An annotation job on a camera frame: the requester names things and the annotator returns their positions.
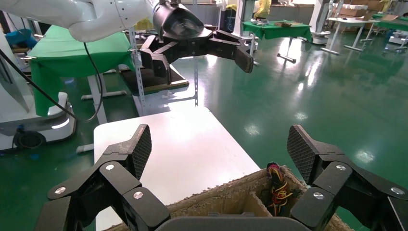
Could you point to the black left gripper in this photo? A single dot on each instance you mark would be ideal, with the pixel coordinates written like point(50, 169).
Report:
point(181, 28)

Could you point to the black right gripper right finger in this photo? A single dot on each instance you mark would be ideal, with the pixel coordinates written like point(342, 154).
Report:
point(331, 178)

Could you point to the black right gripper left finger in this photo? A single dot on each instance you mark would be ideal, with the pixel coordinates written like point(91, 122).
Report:
point(121, 178)

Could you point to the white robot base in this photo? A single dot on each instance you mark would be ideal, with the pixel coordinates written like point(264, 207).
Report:
point(19, 121)

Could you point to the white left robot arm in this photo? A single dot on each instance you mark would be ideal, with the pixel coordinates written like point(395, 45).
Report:
point(79, 16)

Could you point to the black board with wooden edge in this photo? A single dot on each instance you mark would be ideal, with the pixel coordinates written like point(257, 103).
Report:
point(149, 81)

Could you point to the white rounded table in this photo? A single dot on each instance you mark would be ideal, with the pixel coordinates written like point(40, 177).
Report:
point(191, 146)

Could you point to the green cloth covered table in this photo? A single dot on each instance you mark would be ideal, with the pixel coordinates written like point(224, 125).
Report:
point(280, 32)
point(63, 54)
point(393, 24)

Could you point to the worn cardboard divider box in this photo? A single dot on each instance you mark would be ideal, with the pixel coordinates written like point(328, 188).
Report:
point(223, 197)

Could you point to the stacked brown cartons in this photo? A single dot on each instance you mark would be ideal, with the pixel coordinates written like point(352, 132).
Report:
point(353, 9)

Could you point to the perforated metal post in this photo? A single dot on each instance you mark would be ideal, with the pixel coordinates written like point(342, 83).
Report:
point(137, 70)

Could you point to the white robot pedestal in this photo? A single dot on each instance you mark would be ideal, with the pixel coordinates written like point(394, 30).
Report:
point(322, 28)

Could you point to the white metal frame table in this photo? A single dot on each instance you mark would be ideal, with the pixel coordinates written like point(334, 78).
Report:
point(350, 22)

